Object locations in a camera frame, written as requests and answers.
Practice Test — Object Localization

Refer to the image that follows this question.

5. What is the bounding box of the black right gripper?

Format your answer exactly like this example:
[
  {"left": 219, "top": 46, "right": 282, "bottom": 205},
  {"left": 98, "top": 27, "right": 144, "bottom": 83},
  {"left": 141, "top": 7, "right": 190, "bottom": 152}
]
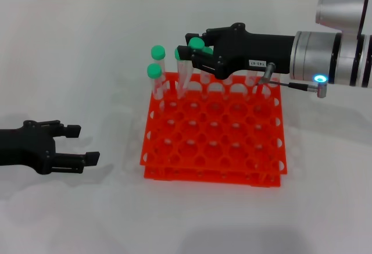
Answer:
[{"left": 177, "top": 22, "right": 296, "bottom": 80}]

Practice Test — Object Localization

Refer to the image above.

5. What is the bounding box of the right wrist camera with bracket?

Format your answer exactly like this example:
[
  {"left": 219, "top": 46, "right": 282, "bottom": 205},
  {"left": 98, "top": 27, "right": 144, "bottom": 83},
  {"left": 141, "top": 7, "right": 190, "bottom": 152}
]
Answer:
[{"left": 315, "top": 0, "right": 372, "bottom": 31}]

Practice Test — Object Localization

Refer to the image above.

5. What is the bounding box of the orange test tube rack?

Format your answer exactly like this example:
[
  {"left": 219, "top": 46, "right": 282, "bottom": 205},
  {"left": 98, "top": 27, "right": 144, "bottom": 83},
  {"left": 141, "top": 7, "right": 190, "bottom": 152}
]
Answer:
[{"left": 139, "top": 71, "right": 288, "bottom": 188}]

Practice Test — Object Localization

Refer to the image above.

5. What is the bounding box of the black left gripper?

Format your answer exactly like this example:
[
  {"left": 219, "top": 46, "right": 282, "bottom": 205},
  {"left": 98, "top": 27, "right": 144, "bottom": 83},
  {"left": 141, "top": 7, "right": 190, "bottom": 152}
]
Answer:
[{"left": 0, "top": 120, "right": 101, "bottom": 176}]

